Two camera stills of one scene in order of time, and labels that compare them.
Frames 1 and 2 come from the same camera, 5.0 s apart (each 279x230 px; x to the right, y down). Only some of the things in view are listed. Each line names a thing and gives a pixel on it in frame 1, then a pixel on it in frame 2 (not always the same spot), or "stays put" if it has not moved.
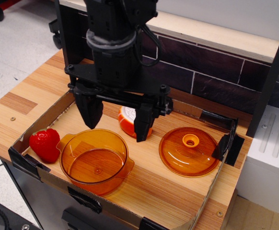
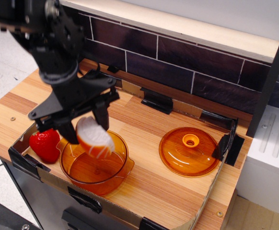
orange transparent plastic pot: x=94 y=161 stays put
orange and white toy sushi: x=126 y=117 to x=94 y=140
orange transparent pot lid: x=187 y=152 stays put
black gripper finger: x=145 y=115 to x=100 y=110
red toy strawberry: x=43 y=143 stays put
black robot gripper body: x=117 y=73 to x=90 y=91
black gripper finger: x=90 y=103 to x=68 y=132
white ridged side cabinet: x=267 y=175 stays put
